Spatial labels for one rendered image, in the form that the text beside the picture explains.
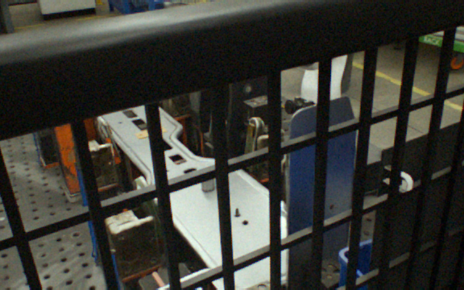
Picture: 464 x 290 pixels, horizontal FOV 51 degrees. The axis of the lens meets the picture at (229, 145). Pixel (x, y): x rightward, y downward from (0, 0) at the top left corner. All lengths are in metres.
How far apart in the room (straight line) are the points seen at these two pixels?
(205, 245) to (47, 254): 0.68
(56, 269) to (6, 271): 0.14
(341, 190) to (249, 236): 0.28
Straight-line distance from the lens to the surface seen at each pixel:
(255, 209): 1.02
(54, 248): 1.52
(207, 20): 0.16
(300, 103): 0.97
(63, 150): 1.64
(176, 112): 1.53
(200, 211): 1.02
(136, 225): 0.94
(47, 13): 8.08
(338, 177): 0.71
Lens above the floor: 1.58
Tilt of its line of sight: 27 degrees down
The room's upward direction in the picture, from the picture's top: 3 degrees counter-clockwise
